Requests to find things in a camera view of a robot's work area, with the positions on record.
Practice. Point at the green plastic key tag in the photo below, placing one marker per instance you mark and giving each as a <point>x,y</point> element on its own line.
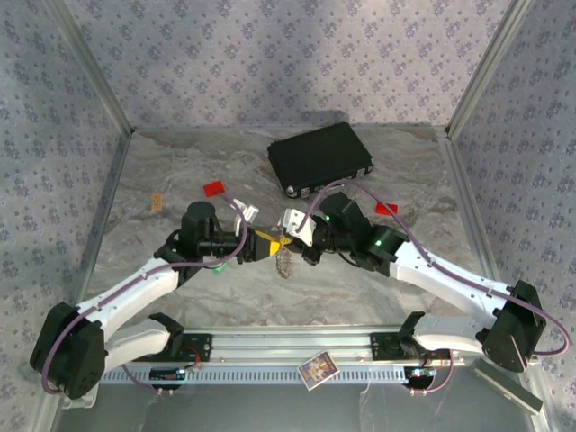
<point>218,270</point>

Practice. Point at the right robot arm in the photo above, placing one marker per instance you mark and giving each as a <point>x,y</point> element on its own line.
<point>450,283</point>

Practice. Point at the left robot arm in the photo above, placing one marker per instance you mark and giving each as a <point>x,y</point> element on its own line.
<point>135,288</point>

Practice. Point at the red block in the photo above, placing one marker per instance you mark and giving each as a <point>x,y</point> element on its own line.
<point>213,189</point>
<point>387,209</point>

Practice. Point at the small wooden block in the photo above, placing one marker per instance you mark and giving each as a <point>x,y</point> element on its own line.
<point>157,202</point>

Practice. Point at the black hard case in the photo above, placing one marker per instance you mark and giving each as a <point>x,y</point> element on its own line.
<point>317,157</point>

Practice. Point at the colourful picture card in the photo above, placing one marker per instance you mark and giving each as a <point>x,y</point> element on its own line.
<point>317,370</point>

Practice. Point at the grey metal bar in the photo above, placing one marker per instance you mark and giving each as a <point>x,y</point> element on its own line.
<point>504,384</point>

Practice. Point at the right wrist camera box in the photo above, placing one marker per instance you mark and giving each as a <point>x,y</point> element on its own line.
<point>297,227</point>

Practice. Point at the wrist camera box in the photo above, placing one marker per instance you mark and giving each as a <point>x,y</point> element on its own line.
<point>297,227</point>
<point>247,211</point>

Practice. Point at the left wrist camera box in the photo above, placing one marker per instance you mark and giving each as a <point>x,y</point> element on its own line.
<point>247,211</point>

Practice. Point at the aluminium side rail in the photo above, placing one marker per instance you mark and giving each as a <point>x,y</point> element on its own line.
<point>114,180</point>
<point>461,180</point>

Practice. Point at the aluminium mounting rail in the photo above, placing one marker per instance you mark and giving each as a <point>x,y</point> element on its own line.
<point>288,344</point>

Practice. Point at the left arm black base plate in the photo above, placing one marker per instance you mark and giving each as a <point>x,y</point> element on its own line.
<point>200,347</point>

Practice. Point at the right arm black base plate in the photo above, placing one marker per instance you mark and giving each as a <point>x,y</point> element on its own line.
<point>382,346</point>

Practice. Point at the aluminium frame post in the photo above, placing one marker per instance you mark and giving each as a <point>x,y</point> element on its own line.
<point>93,67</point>
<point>484,67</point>

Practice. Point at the white plastic bracket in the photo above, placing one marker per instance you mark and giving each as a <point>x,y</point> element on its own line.
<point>92,398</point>

